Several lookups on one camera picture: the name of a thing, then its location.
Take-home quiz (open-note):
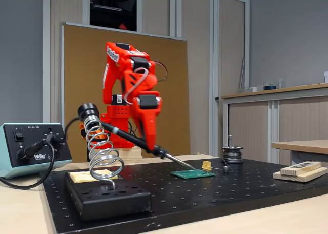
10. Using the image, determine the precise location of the low grey shutter cabinet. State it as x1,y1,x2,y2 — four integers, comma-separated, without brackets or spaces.
221,83,328,165

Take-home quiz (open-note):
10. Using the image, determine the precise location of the solder wire spool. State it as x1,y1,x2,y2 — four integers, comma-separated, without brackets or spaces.
221,146,244,164

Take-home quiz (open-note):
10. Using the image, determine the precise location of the wooden desk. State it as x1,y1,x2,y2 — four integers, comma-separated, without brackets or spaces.
271,139,328,168

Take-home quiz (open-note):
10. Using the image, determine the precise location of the teal black soldering station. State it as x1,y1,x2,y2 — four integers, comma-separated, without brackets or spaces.
0,123,73,180

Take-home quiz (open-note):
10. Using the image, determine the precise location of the black perforated breadboard plate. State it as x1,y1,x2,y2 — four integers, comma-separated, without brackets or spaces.
42,157,328,234

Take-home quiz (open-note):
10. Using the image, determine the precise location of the brown cork pinboard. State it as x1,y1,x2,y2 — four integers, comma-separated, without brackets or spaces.
60,22,191,163

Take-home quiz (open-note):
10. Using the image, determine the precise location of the soldering iron spring stand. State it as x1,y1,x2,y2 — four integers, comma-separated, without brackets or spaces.
64,171,152,221

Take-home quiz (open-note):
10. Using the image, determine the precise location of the yellow cleaning sponge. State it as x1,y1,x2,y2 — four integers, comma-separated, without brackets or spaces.
69,169,118,184

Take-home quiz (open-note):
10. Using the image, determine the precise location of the printed wooden plank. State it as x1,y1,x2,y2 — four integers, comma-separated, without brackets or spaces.
280,161,322,176

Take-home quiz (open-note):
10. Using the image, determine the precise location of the black soldering iron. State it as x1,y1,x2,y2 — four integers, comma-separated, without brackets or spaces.
101,122,199,171

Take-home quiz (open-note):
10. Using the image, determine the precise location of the tall grey shutter cabinet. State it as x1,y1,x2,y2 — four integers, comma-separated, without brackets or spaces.
43,0,251,158

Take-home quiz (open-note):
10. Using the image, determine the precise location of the plain wooden plank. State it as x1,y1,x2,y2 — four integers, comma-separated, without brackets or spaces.
273,166,328,183

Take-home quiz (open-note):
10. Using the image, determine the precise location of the thin solder wire strand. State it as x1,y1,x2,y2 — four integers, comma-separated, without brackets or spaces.
210,159,233,173

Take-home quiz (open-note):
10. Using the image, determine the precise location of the red black arm servo cable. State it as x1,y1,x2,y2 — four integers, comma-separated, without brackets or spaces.
153,61,169,82

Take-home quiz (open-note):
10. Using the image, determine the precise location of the white red gripper servo cable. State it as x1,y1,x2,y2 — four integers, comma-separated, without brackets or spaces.
125,67,149,104

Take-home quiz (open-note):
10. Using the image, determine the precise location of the metal spring iron holder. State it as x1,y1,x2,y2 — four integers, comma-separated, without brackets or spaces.
77,102,125,191

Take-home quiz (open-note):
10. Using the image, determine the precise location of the green circuit board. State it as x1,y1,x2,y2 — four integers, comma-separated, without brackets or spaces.
169,168,217,180

